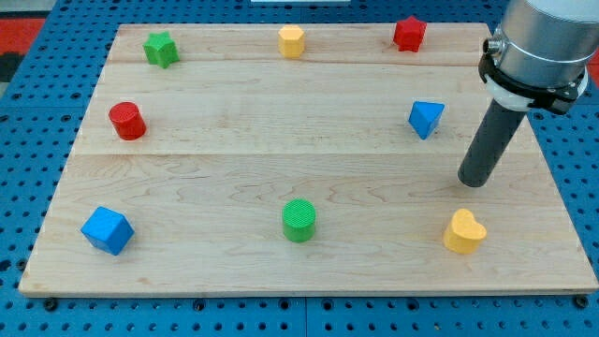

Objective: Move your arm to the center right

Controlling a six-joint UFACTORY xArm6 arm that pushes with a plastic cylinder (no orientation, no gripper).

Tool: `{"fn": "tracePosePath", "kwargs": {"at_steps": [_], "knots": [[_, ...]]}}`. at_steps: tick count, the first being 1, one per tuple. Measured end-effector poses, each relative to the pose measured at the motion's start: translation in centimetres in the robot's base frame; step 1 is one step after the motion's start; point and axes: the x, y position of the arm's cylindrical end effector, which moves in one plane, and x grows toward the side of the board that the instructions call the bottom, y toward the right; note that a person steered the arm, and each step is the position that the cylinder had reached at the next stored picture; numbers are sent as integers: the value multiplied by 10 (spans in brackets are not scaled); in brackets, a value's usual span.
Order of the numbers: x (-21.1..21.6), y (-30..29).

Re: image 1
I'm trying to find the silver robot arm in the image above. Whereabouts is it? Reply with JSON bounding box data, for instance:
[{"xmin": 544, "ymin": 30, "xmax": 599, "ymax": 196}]
[{"xmin": 478, "ymin": 0, "xmax": 598, "ymax": 114}]

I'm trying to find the light wooden board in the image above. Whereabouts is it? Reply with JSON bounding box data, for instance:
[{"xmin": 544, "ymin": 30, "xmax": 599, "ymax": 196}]
[{"xmin": 19, "ymin": 23, "xmax": 598, "ymax": 298}]

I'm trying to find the green cylinder block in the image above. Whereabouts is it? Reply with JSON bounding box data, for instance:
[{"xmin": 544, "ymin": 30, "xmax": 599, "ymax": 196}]
[{"xmin": 282, "ymin": 198, "xmax": 316, "ymax": 242}]

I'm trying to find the yellow hexagon block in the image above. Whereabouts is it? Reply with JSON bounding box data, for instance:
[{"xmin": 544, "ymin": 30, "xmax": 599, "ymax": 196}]
[{"xmin": 278, "ymin": 24, "xmax": 305, "ymax": 58}]

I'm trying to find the blue triangular prism block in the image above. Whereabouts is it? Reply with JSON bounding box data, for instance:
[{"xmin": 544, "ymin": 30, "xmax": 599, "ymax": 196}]
[{"xmin": 408, "ymin": 101, "xmax": 446, "ymax": 140}]

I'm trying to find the red star block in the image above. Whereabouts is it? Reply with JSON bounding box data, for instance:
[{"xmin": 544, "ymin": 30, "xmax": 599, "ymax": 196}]
[{"xmin": 393, "ymin": 16, "xmax": 427, "ymax": 52}]

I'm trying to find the red cylinder block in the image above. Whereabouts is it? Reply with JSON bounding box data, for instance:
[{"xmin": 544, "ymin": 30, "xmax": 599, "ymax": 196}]
[{"xmin": 109, "ymin": 101, "xmax": 146, "ymax": 140}]

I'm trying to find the yellow heart block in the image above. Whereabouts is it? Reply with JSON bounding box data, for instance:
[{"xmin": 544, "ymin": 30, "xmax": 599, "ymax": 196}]
[{"xmin": 442, "ymin": 209, "xmax": 488, "ymax": 255}]

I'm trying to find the green star block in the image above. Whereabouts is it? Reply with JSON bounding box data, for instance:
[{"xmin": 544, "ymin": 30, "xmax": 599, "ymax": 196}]
[{"xmin": 143, "ymin": 32, "xmax": 180, "ymax": 68}]

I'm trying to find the blue cube block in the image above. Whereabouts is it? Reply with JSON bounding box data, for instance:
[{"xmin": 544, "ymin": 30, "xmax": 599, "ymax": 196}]
[{"xmin": 80, "ymin": 207, "xmax": 135, "ymax": 256}]

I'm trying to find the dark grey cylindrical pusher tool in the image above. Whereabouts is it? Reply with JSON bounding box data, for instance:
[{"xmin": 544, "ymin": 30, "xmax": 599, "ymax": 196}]
[{"xmin": 458, "ymin": 100, "xmax": 527, "ymax": 187}]

